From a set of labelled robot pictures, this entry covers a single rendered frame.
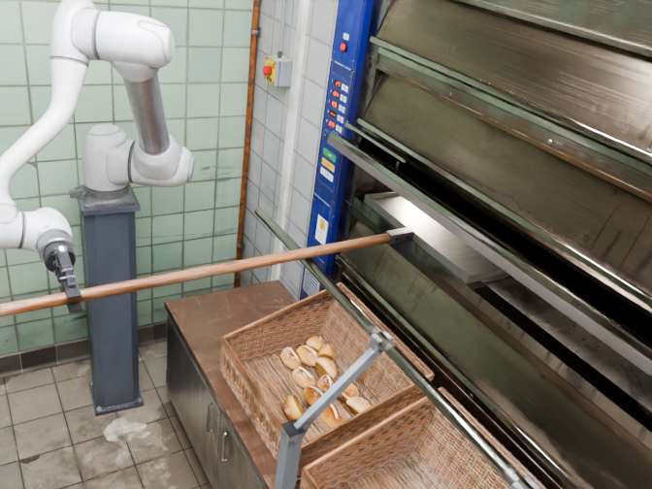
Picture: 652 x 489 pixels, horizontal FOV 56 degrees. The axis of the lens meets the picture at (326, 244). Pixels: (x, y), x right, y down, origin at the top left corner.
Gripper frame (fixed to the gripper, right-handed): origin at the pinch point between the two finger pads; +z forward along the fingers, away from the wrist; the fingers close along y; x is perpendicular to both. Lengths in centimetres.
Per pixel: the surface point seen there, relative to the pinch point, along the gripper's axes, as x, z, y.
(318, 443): -58, 28, 46
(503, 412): -96, 56, 22
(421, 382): -63, 56, 1
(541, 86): -99, 34, -59
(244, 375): -50, -7, 47
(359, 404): -83, 13, 53
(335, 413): -74, 13, 54
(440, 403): -63, 63, 1
